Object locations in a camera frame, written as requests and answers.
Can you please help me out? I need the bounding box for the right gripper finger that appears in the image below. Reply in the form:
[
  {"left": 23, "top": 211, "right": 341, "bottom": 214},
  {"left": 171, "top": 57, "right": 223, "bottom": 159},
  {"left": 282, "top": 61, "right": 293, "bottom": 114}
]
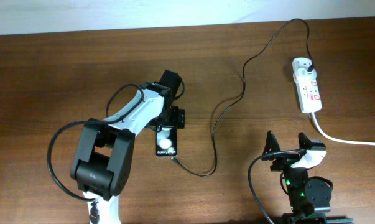
[
  {"left": 262, "top": 130, "right": 281, "bottom": 155},
  {"left": 298, "top": 132, "right": 312, "bottom": 150}
]

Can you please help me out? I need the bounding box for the black smartphone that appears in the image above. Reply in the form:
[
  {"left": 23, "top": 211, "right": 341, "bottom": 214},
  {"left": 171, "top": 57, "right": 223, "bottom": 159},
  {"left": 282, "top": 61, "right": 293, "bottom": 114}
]
[{"left": 155, "top": 128, "right": 178, "bottom": 157}]

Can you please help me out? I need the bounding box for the black charger cable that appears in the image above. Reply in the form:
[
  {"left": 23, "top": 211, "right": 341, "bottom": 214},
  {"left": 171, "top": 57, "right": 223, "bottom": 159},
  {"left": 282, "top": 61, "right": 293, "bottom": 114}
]
[{"left": 170, "top": 18, "right": 315, "bottom": 177}]

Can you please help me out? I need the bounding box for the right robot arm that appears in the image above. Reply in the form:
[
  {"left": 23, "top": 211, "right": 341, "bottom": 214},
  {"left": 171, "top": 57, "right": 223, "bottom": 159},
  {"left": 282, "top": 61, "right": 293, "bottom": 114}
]
[{"left": 262, "top": 131, "right": 353, "bottom": 223}]

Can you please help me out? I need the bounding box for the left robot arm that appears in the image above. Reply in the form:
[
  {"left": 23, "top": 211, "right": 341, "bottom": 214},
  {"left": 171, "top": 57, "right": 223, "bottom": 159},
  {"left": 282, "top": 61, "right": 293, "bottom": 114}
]
[{"left": 70, "top": 70, "right": 185, "bottom": 223}]

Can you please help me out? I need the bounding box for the white USB charger plug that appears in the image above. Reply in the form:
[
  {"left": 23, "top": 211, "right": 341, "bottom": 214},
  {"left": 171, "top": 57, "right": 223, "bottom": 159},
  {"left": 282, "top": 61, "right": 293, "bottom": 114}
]
[{"left": 292, "top": 57, "right": 317, "bottom": 83}]

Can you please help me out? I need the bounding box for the white power strip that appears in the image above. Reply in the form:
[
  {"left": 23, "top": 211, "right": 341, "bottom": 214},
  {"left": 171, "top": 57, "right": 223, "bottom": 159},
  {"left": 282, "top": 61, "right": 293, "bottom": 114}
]
[{"left": 295, "top": 79, "right": 322, "bottom": 114}]

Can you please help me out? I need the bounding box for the white power strip cord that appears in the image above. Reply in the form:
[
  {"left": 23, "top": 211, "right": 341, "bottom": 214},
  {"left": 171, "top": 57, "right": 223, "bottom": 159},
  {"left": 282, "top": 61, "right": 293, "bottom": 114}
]
[{"left": 309, "top": 112, "right": 375, "bottom": 147}]

